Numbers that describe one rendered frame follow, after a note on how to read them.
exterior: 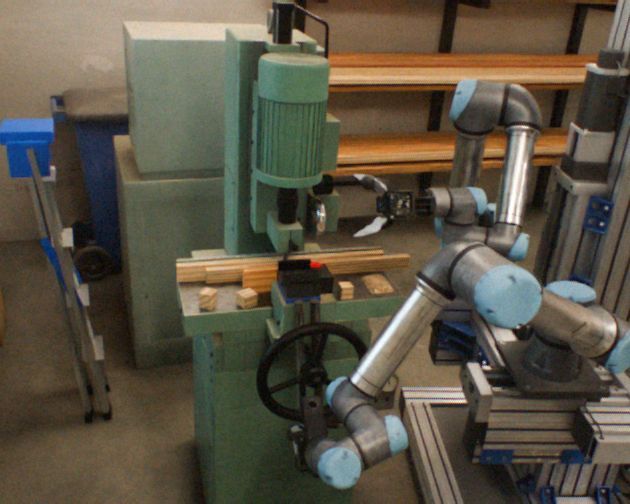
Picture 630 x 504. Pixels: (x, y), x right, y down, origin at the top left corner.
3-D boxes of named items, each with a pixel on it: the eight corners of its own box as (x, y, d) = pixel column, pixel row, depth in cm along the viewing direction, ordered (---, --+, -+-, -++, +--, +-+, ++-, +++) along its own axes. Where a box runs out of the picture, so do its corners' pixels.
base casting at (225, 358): (213, 374, 176) (212, 345, 172) (190, 274, 225) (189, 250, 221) (371, 356, 188) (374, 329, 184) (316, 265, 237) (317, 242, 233)
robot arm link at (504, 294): (610, 308, 161) (467, 235, 130) (661, 341, 149) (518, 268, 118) (582, 349, 163) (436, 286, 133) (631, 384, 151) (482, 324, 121)
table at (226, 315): (187, 357, 160) (186, 336, 157) (175, 295, 186) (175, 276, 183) (417, 333, 176) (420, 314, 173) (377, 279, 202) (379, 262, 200)
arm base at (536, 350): (566, 348, 178) (575, 316, 174) (591, 382, 165) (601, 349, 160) (512, 347, 177) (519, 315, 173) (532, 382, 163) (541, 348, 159)
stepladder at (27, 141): (74, 429, 257) (-5, 136, 202) (73, 389, 279) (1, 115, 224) (116, 418, 262) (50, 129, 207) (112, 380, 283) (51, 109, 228)
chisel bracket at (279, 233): (276, 258, 179) (278, 230, 175) (266, 237, 191) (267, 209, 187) (303, 256, 181) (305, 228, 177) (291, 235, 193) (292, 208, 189)
